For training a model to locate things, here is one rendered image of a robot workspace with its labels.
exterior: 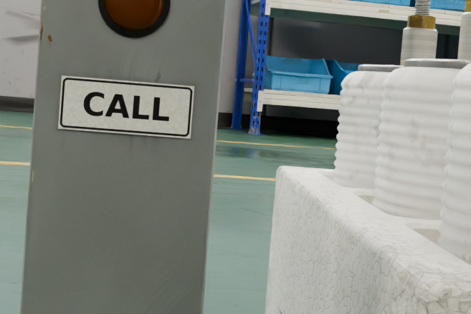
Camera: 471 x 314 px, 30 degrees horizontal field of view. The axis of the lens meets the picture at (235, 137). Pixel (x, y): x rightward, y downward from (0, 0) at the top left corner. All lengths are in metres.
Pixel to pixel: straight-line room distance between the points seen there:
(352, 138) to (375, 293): 0.24
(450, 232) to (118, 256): 0.13
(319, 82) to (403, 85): 4.58
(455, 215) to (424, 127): 0.10
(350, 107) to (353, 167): 0.04
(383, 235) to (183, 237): 0.08
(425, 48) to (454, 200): 0.25
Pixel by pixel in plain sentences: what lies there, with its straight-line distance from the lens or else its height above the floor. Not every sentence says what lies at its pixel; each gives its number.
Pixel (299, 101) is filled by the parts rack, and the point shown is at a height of 0.20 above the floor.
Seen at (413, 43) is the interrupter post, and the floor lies 0.27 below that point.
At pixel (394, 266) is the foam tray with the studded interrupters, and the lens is 0.30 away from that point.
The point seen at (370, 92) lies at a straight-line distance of 0.54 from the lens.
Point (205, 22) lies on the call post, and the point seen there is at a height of 0.26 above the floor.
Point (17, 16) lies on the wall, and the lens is 5.55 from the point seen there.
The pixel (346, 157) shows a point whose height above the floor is 0.20.
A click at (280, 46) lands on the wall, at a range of 5.69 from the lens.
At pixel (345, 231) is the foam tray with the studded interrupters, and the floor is 0.18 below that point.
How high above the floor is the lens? 0.23
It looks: 3 degrees down
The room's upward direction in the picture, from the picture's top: 5 degrees clockwise
